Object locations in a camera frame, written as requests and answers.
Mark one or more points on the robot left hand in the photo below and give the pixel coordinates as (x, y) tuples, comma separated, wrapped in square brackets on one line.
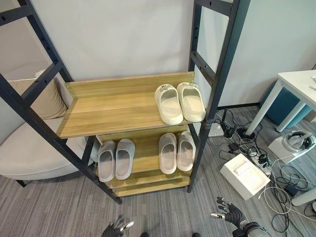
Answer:
[(114, 228)]

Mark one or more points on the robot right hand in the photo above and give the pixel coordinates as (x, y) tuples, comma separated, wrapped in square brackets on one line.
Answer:
[(233, 213)]

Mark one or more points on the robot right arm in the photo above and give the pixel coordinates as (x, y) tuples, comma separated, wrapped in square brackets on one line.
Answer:
[(251, 230)]

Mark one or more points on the wide wooden rack shelf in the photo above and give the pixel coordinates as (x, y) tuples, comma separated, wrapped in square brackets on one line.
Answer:
[(111, 108)]

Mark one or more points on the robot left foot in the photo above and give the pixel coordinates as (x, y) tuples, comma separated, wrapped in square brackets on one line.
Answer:
[(145, 234)]

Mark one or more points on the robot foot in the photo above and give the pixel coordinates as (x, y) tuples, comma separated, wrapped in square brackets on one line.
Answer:
[(145, 234), (196, 234)]

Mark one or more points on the open white cardboard box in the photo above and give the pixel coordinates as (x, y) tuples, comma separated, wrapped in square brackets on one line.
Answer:
[(243, 182)]

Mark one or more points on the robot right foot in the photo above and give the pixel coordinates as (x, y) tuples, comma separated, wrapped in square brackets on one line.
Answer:
[(196, 234)]

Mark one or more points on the white power strip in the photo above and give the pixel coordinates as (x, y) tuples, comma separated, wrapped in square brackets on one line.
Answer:
[(263, 165)]

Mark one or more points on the light grey slipper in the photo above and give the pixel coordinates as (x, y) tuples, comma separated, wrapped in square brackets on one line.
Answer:
[(106, 165), (124, 163)]

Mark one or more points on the black power brick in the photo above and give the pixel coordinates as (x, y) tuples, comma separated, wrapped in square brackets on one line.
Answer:
[(293, 189)]

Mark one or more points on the black power adapter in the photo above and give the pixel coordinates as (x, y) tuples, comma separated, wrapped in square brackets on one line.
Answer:
[(233, 147)]

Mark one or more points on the white round bar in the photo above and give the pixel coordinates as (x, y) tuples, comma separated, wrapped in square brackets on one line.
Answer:
[(304, 197)]

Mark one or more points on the pale pink slipper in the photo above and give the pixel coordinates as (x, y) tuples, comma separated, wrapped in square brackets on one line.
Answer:
[(168, 158), (185, 155)]

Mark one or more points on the white headset box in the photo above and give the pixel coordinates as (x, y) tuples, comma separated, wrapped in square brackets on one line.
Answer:
[(279, 148)]

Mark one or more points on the black round floor base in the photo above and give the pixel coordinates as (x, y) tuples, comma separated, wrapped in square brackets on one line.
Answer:
[(243, 133)]

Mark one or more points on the white stand base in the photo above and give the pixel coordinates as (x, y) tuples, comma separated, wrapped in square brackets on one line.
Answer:
[(216, 129)]

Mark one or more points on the white VR headset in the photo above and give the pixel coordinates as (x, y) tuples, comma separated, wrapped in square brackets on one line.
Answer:
[(295, 140)]

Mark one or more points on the beige upholstered sofa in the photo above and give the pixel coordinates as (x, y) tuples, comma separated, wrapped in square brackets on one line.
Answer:
[(27, 153)]

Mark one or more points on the cream slipper with charm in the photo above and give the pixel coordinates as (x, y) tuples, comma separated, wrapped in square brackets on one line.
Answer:
[(170, 108), (193, 105)]

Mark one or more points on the blue round pouf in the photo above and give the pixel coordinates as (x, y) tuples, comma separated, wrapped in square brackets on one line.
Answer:
[(284, 103)]

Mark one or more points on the beige sofa cushion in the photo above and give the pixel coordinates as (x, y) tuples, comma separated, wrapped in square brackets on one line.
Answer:
[(53, 103)]

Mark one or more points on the white table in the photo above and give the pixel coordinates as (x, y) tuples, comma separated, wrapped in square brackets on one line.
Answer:
[(298, 86)]

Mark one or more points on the black metal rack frame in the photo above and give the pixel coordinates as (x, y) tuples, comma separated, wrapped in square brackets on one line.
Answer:
[(24, 106)]

